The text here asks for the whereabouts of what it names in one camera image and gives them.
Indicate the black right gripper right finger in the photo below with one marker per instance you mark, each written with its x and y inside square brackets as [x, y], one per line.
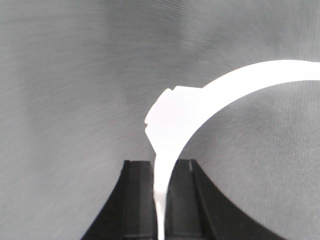
[197, 210]

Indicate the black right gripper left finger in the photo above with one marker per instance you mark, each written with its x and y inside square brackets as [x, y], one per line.
[129, 213]

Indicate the white pipe clamp with stub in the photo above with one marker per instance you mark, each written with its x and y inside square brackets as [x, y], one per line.
[178, 113]

